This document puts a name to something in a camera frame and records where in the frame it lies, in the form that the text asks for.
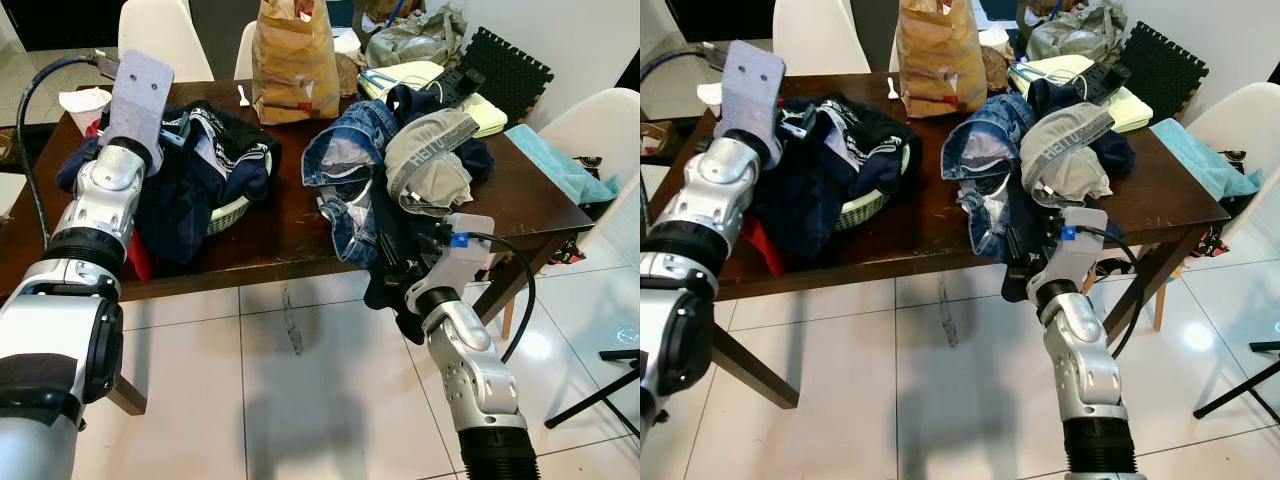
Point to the dark navy garment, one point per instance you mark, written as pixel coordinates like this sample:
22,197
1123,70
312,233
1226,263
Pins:
385,290
1020,270

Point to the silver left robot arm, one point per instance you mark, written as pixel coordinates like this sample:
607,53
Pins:
720,210
95,210

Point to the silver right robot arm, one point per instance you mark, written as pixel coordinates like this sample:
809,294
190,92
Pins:
1085,370
475,370

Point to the grey underwear printed waistband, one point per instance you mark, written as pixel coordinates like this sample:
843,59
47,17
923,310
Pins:
1065,155
430,160

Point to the dark wooden dining table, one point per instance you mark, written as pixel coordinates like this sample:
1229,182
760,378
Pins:
290,230
920,230

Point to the blue denim jeans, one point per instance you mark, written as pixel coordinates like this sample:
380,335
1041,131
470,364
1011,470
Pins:
345,150
985,145

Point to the pale green laundry basket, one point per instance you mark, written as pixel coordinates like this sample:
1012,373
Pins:
880,200
240,205

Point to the teal cloth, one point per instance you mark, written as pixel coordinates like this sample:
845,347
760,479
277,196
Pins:
560,165
1205,160

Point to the pale yellow flat cushion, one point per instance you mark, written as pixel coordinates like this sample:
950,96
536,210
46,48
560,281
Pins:
1060,72
420,80

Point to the dark navy clothes pile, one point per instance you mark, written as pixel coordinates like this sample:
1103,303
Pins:
190,190
830,180

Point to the brown paper bag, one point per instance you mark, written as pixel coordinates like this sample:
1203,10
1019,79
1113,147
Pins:
940,65
295,70

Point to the black foam puzzle mat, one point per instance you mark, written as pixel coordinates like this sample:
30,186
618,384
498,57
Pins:
1160,65
510,70

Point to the white plastic fork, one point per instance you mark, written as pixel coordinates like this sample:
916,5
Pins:
893,88
243,95

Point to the grey green fabric bag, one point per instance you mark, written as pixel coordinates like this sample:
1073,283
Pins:
415,35
1075,30

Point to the white plastic chair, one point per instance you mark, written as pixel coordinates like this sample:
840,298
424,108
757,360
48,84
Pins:
248,50
600,115
165,35
1245,115
820,35

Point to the small red garment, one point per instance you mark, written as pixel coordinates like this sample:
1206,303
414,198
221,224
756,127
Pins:
138,260
765,250

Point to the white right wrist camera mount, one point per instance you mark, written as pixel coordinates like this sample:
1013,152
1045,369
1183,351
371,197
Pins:
1075,245
465,250

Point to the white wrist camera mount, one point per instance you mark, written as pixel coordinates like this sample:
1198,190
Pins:
465,250
750,95
1075,245
140,100

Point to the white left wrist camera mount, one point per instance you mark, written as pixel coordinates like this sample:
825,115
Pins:
750,95
140,100

